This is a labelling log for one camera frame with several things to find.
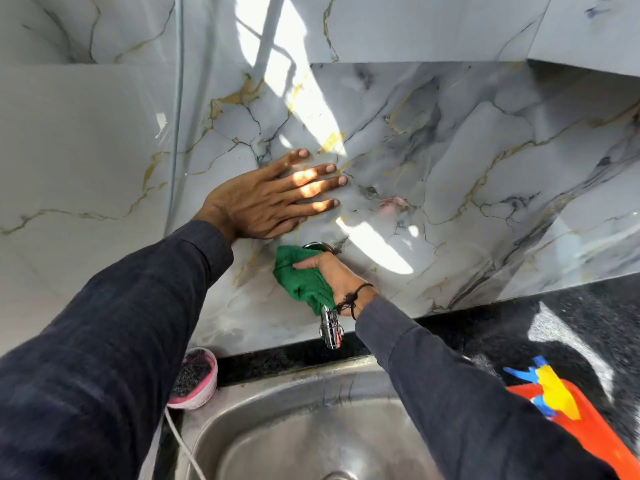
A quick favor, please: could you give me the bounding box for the person's left hand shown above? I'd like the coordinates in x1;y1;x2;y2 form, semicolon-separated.
193;149;348;242

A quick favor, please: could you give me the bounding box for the person's right hand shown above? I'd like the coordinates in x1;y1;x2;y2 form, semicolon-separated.
292;252;379;319

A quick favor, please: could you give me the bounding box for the green cleaning cloth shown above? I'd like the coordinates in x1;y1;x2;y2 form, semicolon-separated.
272;246;337;316

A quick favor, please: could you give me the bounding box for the person's left forearm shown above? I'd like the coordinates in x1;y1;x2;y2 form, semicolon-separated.
0;220;235;480

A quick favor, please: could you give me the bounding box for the person's right forearm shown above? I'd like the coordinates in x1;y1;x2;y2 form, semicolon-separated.
355;296;621;480

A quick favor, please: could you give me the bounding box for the black wrist thread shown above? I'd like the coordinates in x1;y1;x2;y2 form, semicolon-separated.
335;283;376;321

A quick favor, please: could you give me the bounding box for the steel kitchen sink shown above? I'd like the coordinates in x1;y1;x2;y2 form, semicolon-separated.
172;356;446;480

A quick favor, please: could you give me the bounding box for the pink round scrubber container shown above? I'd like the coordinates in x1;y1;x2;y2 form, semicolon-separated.
167;347;219;410

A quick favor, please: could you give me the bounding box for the red plastic tray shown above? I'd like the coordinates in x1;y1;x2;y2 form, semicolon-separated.
506;379;640;480

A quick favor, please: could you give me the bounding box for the chrome wall tap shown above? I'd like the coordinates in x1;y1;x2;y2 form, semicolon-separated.
302;241;345;351

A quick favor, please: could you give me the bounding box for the white cable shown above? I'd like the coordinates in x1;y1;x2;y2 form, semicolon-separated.
164;408;208;480

